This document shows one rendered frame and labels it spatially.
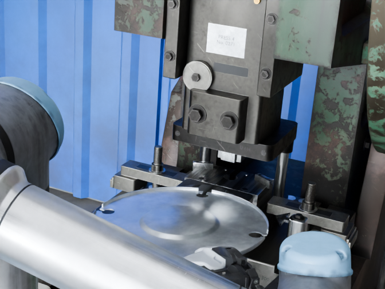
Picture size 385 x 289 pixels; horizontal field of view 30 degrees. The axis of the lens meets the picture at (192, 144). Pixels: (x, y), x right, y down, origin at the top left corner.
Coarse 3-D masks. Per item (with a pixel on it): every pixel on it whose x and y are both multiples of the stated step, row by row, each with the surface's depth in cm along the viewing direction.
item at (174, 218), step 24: (144, 192) 129; (168, 192) 130; (192, 192) 130; (216, 192) 129; (120, 216) 119; (144, 216) 118; (168, 216) 118; (192, 216) 118; (216, 216) 120; (240, 216) 120; (264, 216) 120; (168, 240) 111; (192, 240) 111; (216, 240) 111; (240, 240) 111
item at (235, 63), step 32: (192, 0) 123; (224, 0) 120; (256, 0) 117; (192, 32) 125; (224, 32) 122; (256, 32) 120; (192, 64) 125; (224, 64) 124; (256, 64) 121; (192, 96) 125; (224, 96) 123; (256, 96) 123; (192, 128) 127; (224, 128) 124; (256, 128) 125
